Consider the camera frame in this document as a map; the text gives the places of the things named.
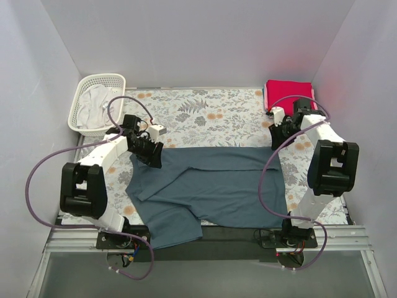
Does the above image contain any blue grey t shirt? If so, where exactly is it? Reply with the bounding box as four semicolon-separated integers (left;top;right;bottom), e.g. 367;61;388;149
126;147;287;249

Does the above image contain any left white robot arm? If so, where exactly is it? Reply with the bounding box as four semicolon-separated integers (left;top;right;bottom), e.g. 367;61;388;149
60;115;167;248

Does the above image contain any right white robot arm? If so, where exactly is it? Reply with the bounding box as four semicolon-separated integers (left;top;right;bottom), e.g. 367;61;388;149
269;97;359;247

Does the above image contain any red folded t shirt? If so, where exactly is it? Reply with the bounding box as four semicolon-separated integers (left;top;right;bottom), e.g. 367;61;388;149
265;79;319;112

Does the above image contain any floral patterned table mat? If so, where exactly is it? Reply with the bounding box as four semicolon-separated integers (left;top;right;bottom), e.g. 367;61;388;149
61;88;349;227

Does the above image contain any white t shirt in basket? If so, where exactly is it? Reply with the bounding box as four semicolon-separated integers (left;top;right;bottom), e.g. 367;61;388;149
76;84;122;129

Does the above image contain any white plastic laundry basket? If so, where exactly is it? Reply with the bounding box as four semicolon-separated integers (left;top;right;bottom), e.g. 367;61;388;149
68;73;126;137

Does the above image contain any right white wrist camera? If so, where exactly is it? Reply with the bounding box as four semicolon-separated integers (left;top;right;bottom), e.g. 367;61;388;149
270;106;285;127

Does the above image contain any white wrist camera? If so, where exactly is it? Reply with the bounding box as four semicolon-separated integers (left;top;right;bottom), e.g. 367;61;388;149
270;106;285;127
147;124;167;138

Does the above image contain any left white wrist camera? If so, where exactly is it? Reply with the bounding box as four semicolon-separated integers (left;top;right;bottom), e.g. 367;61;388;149
147;124;167;138

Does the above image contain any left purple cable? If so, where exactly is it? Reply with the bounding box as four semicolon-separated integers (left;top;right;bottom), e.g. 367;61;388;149
25;96;156;280

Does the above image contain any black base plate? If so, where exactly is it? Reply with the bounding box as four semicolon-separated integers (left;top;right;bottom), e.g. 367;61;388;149
96;225;318;263

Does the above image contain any aluminium frame rail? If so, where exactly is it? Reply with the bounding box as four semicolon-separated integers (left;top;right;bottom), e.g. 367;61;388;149
29;225;387;297

